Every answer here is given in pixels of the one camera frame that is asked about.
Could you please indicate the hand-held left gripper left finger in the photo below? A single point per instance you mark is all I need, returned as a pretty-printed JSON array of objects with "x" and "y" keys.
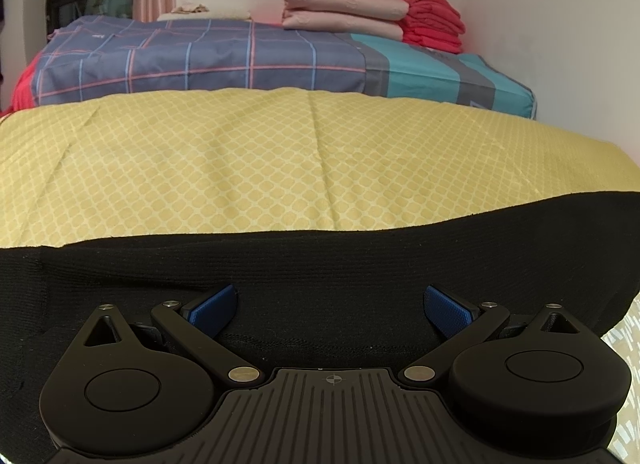
[{"x": 212, "y": 309}]

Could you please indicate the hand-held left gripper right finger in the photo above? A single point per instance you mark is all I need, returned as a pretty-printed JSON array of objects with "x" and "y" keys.
[{"x": 447, "y": 311}]

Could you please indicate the black pants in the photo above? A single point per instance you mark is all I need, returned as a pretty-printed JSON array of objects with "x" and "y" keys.
[{"x": 325, "y": 264}]

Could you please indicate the yellow patterned blanket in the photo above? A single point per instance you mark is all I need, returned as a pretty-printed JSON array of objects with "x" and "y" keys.
[{"x": 275, "y": 159}]

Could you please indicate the beige dashed bedsheet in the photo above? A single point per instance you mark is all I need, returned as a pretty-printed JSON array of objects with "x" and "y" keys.
[{"x": 627, "y": 344}]

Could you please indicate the folded plaid quilt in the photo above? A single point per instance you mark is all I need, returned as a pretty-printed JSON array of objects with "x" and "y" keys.
[{"x": 200, "y": 54}]

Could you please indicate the red cloth under quilt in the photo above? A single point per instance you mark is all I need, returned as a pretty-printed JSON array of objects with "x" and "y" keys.
[{"x": 24, "y": 91}]

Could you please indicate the stack of red folded clothes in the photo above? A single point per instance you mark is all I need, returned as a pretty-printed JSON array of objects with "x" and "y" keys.
[{"x": 432, "y": 19}]

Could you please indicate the cream pillow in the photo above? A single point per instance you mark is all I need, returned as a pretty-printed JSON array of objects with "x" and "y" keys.
[{"x": 210, "y": 11}]

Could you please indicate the folded pink blanket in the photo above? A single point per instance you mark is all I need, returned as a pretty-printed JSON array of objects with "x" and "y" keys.
[
  {"x": 340, "y": 25},
  {"x": 345, "y": 1}
]

